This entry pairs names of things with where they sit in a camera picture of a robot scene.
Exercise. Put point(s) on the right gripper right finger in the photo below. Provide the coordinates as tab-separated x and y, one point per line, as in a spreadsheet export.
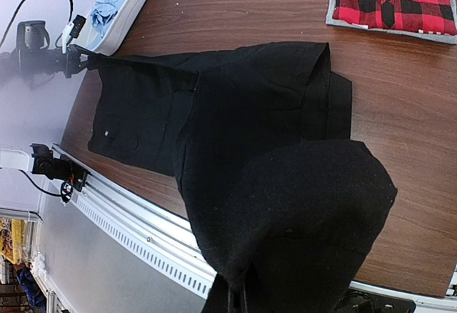
250	296

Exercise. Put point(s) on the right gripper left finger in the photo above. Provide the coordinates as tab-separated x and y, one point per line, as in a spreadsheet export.
218	298

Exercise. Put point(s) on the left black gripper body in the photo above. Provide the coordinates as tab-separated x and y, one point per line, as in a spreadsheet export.
76	60

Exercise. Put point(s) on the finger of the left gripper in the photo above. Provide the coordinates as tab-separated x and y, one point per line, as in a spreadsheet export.
81	66
86	54

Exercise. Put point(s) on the white plastic basin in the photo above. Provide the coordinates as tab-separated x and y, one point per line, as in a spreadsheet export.
114	37

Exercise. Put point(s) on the black long sleeve shirt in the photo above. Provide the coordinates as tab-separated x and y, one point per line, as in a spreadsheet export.
259	142

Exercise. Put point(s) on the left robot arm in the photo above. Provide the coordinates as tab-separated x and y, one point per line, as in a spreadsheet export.
33	56

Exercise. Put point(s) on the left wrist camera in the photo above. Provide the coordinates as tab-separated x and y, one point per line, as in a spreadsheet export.
71	31

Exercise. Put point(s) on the front aluminium rail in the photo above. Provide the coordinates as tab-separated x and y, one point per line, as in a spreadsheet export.
414	259

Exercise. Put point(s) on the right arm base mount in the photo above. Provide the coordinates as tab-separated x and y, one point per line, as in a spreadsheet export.
356	301

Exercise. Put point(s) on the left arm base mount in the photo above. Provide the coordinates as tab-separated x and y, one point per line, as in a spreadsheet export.
63	168

